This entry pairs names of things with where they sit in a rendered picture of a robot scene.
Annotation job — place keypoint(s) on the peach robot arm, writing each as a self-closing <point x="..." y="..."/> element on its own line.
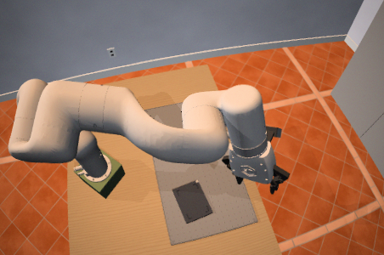
<point x="68" y="112"/>

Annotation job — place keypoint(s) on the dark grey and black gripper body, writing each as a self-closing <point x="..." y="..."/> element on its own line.
<point x="258" y="168"/>

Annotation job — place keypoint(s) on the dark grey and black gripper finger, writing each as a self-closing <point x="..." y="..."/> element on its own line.
<point x="278" y="179"/>
<point x="225" y="160"/>

